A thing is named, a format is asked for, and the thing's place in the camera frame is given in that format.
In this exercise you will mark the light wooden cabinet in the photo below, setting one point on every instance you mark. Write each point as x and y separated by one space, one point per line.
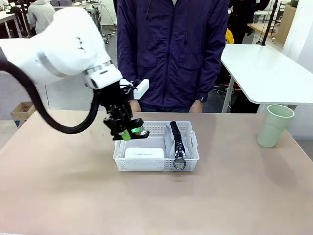
286 24

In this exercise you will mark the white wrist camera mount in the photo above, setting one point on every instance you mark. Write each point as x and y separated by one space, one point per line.
141 88

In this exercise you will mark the person in purple jacket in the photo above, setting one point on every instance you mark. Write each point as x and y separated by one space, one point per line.
171 49

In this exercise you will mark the white rectangular button device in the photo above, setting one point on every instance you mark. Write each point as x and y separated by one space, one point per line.
144 153

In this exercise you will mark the white side table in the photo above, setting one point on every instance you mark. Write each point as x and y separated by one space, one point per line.
264 73

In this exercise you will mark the white perforated plastic basket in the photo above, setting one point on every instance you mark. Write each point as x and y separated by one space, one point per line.
146 165

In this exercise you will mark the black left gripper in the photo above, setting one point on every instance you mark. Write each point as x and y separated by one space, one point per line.
115 98

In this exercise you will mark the person's right hand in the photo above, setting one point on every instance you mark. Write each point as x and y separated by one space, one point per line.
135 105

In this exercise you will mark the tan cardboard box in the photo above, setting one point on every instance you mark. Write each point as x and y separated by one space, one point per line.
23 110

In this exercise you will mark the pale green plastic cup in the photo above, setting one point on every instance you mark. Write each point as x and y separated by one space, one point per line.
275 127

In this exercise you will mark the person's left hand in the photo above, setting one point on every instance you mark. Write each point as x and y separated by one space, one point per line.
196 106

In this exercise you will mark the black pole stand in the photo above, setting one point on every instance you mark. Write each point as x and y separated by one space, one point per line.
269 19

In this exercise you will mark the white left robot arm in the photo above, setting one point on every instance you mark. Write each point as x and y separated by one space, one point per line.
61 44

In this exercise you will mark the person in grey hoodie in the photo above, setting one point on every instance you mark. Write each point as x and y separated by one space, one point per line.
40 14

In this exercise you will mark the yellow garment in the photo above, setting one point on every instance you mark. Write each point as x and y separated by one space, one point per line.
230 36

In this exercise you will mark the dark blue jeans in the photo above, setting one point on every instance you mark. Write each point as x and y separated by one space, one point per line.
163 108

